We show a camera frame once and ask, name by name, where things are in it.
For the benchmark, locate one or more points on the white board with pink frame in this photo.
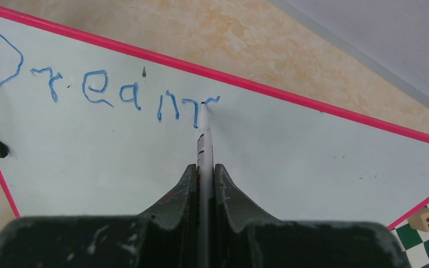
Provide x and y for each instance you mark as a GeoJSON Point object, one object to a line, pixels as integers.
{"type": "Point", "coordinates": [96, 126]}

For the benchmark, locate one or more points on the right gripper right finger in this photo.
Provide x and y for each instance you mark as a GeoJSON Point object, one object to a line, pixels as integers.
{"type": "Point", "coordinates": [248, 236]}

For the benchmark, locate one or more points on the blue capped marker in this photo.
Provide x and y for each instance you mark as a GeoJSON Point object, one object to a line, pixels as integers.
{"type": "Point", "coordinates": [205, 179]}

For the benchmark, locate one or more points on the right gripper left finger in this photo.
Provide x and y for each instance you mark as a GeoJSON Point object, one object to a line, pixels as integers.
{"type": "Point", "coordinates": [161, 236]}

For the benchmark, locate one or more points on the green white chessboard mat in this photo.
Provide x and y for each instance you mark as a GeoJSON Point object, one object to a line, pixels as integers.
{"type": "Point", "coordinates": [414, 244]}

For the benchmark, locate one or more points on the wooden cube chess piece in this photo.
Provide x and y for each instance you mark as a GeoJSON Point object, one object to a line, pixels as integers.
{"type": "Point", "coordinates": [420, 220]}

